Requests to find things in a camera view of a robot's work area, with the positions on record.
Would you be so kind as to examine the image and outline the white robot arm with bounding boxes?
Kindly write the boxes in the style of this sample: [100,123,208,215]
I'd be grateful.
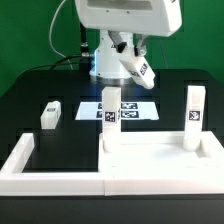
[74,0,182,88]

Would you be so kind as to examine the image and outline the black cable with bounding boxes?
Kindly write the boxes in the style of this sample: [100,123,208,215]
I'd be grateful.
[13,54,92,84]

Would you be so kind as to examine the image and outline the white U-shaped fence frame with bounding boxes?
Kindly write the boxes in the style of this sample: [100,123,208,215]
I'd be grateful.
[0,132,224,197]

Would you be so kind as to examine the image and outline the white desk top tray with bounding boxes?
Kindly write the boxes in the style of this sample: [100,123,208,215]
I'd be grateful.
[98,131,224,172]

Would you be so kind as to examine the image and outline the fiducial marker sheet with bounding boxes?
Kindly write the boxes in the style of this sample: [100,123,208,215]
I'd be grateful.
[75,102,159,120]

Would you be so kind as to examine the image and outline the white cable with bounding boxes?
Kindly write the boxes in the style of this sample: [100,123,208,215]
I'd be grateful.
[48,0,75,71]

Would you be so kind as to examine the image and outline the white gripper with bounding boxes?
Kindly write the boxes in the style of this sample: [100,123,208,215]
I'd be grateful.
[74,0,182,57]

